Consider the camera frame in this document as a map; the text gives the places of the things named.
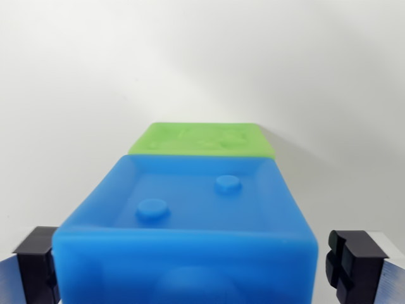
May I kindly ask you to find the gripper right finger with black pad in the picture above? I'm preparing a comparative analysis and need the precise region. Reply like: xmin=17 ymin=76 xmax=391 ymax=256
xmin=324 ymin=229 xmax=405 ymax=304

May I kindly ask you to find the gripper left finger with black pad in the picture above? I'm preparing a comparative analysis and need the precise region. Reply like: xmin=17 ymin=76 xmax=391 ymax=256
xmin=0 ymin=225 xmax=61 ymax=304

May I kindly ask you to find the blue cube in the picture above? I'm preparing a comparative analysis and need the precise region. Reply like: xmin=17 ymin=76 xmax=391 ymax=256
xmin=52 ymin=154 xmax=320 ymax=304

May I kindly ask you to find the green cube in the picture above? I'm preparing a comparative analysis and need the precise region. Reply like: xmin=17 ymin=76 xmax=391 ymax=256
xmin=127 ymin=122 xmax=276 ymax=160

